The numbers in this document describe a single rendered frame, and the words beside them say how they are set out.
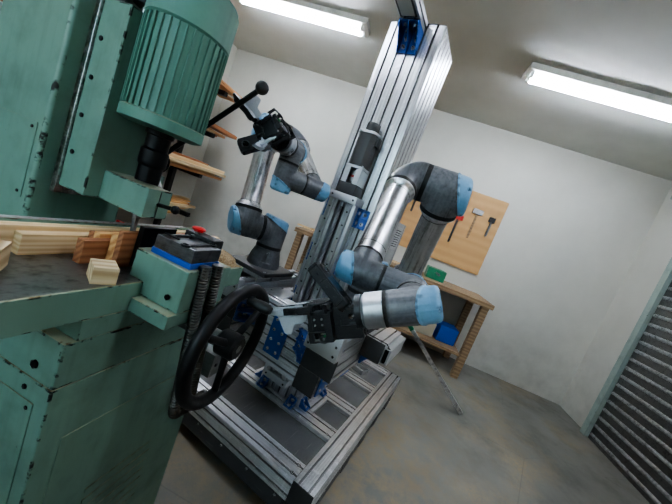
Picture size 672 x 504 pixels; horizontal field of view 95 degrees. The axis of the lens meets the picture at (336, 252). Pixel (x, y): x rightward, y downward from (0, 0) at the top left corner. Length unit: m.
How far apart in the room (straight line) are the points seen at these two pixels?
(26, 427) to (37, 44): 0.77
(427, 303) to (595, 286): 3.95
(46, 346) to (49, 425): 0.15
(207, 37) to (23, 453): 0.86
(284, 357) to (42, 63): 1.14
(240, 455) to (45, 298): 1.04
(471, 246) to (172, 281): 3.59
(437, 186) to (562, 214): 3.42
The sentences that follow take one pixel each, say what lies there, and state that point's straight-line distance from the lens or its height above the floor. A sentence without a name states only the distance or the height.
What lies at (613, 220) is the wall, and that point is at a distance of 4.52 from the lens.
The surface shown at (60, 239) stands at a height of 0.93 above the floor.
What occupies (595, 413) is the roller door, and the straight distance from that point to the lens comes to 4.16.
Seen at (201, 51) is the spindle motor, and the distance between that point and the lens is 0.82.
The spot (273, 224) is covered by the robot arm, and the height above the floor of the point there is 1.02.
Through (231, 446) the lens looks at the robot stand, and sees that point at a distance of 1.50.
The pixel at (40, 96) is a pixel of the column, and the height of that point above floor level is 1.17.
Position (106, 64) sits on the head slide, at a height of 1.29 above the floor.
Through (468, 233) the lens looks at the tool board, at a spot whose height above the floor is 1.47.
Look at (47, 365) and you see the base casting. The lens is 0.75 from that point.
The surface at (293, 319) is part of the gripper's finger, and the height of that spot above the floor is 0.92.
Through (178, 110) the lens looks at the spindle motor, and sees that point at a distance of 0.79.
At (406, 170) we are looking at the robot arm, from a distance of 0.94.
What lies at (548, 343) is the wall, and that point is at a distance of 4.44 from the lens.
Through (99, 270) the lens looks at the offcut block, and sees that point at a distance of 0.68.
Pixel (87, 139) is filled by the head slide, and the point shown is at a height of 1.12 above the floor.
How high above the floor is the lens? 1.17
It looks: 7 degrees down
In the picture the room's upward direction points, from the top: 21 degrees clockwise
